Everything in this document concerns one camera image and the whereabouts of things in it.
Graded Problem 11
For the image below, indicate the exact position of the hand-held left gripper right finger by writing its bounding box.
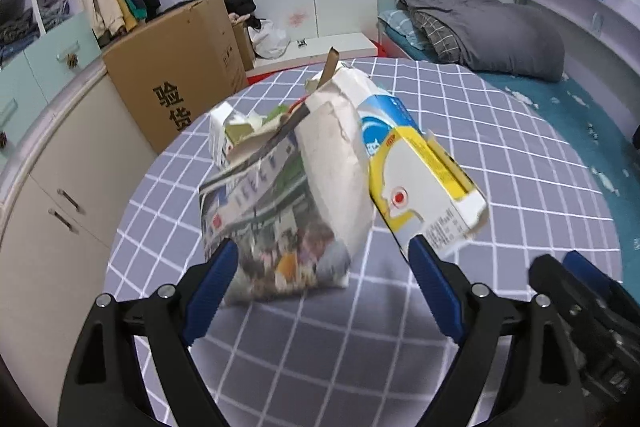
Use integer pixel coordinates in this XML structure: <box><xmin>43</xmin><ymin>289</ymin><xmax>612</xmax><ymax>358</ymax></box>
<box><xmin>407</xmin><ymin>234</ymin><xmax>586</xmax><ymax>427</ymax></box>

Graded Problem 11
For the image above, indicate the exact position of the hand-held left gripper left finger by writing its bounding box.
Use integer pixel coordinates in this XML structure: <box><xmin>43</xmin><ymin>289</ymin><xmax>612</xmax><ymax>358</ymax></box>
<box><xmin>57</xmin><ymin>238</ymin><xmax>239</xmax><ymax>427</ymax></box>

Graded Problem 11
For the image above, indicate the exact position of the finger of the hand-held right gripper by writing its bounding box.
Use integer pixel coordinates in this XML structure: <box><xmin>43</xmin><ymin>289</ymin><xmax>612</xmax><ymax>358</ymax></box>
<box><xmin>529</xmin><ymin>253</ymin><xmax>608</xmax><ymax>313</ymax></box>
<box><xmin>562</xmin><ymin>251</ymin><xmax>631</xmax><ymax>304</ymax></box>

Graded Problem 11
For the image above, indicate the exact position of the newspaper print paper bag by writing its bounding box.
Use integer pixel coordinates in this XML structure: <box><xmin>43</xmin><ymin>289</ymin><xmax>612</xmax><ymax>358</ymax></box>
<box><xmin>199</xmin><ymin>142</ymin><xmax>352</xmax><ymax>306</ymax></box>

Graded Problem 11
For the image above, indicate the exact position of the blue yellow white carton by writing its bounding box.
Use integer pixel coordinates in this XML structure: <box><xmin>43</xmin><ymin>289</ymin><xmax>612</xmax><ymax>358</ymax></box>
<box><xmin>357</xmin><ymin>94</ymin><xmax>489</xmax><ymax>259</ymax></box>

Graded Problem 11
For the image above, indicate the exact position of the white torn paper bag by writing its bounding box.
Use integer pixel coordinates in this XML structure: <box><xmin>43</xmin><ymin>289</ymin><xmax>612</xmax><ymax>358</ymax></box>
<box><xmin>299</xmin><ymin>66</ymin><xmax>377</xmax><ymax>260</ymax></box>

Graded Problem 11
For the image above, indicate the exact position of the green white carton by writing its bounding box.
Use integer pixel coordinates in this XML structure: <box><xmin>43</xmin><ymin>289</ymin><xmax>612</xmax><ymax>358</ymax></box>
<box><xmin>208</xmin><ymin>102</ymin><xmax>282</xmax><ymax>168</ymax></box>

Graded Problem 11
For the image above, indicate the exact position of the brown cardboard strip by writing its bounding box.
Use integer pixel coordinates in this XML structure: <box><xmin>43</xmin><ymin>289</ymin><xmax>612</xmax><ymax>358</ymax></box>
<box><xmin>319</xmin><ymin>48</ymin><xmax>342</xmax><ymax>88</ymax></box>

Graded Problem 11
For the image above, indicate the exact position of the grey checkered tablecloth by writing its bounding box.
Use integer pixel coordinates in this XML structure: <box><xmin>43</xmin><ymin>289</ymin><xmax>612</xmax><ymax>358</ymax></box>
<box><xmin>104</xmin><ymin>56</ymin><xmax>624</xmax><ymax>427</ymax></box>

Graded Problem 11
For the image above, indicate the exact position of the teal candy print bedsheet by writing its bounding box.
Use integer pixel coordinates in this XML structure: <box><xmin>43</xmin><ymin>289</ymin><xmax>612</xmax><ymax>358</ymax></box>
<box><xmin>384</xmin><ymin>32</ymin><xmax>640</xmax><ymax>253</ymax></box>

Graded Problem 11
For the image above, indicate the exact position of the white low cabinet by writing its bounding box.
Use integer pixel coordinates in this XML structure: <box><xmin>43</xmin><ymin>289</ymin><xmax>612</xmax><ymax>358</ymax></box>
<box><xmin>0</xmin><ymin>57</ymin><xmax>162</xmax><ymax>408</ymax></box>

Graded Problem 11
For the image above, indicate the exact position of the large cardboard box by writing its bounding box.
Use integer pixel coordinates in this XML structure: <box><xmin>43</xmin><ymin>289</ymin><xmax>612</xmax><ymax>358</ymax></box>
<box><xmin>102</xmin><ymin>0</ymin><xmax>249</xmax><ymax>154</ymax></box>

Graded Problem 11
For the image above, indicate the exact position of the white plastic bag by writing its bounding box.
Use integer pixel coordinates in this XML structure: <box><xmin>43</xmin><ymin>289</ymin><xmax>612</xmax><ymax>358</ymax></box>
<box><xmin>250</xmin><ymin>19</ymin><xmax>290</xmax><ymax>59</ymax></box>

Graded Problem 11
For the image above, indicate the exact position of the grey duvet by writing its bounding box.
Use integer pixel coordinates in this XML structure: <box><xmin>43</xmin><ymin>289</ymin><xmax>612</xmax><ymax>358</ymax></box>
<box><xmin>396</xmin><ymin>0</ymin><xmax>567</xmax><ymax>83</ymax></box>

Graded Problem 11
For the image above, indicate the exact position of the red storage bench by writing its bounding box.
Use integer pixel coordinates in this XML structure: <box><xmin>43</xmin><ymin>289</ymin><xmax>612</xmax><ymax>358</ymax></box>
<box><xmin>245</xmin><ymin>32</ymin><xmax>389</xmax><ymax>70</ymax></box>

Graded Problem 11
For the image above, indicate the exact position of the blue plaid pillow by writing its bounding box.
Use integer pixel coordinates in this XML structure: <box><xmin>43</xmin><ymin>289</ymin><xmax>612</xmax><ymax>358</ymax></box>
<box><xmin>384</xmin><ymin>9</ymin><xmax>432</xmax><ymax>54</ymax></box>

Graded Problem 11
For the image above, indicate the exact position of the teal drawer unit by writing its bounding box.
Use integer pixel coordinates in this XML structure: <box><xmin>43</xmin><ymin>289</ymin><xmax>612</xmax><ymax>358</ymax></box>
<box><xmin>0</xmin><ymin>9</ymin><xmax>103</xmax><ymax>158</ymax></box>

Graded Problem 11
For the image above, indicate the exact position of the folded jeans stack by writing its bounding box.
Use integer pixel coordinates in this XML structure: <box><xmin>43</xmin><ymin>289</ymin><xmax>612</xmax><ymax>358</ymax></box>
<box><xmin>32</xmin><ymin>0</ymin><xmax>71</xmax><ymax>30</ymax></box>
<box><xmin>0</xmin><ymin>22</ymin><xmax>39</xmax><ymax>64</ymax></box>

